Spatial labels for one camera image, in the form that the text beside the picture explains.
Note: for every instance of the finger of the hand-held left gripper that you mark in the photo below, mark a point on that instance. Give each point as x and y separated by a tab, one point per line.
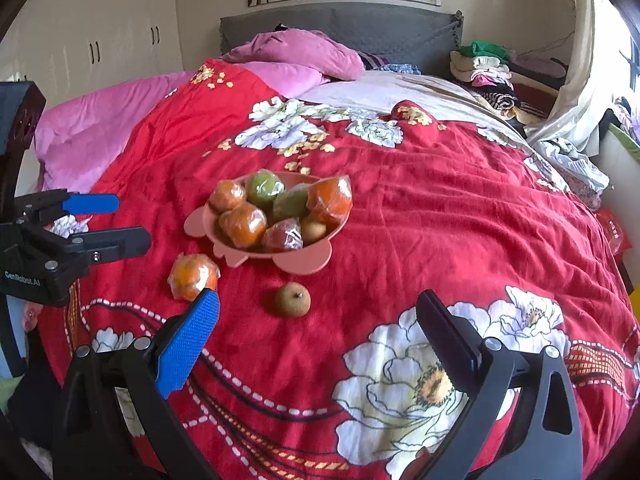
90	203
115	245

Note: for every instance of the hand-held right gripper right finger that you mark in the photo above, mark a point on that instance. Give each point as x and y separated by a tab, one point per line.
450	345

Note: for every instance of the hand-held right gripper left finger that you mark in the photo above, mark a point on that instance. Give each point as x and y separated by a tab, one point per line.
190	345

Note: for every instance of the plastic-wrapped orange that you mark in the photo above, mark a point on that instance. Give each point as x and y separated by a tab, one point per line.
227	195
330	200
245	225
192	277

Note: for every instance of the pink flower-shaped plate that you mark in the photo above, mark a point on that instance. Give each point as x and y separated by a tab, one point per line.
300	262

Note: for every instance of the pink quilt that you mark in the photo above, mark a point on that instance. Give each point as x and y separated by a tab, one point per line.
100	120

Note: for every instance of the red floral blanket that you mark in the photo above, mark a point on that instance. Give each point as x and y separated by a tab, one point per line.
425	210

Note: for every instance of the plastic-wrapped red apple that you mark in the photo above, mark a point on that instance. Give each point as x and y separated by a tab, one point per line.
282	236

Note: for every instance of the white wardrobe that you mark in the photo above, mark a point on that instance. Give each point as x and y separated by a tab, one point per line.
100	10

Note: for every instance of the red plastic bag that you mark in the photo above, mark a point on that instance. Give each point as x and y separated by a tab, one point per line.
612	232

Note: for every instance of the white patterned crumpled cloth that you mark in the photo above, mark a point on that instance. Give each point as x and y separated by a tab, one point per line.
575	165

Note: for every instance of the pink pillow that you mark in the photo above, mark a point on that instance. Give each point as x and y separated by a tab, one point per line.
300	52

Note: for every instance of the green windowsill cloth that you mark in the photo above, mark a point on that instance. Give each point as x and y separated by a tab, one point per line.
625	142

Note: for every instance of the pile of folded clothes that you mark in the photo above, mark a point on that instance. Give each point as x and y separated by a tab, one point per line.
480	77

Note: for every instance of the beige bed sheet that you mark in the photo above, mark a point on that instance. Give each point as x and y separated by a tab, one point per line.
360	90

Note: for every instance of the blue patterned cloth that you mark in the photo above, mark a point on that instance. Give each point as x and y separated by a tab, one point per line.
390	64

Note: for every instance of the cream curtain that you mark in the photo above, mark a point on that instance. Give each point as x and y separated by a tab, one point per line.
580	60

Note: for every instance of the grey padded headboard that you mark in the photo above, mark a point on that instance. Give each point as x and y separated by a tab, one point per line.
350	25

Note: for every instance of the window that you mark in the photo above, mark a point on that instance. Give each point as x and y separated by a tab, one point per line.
620	35

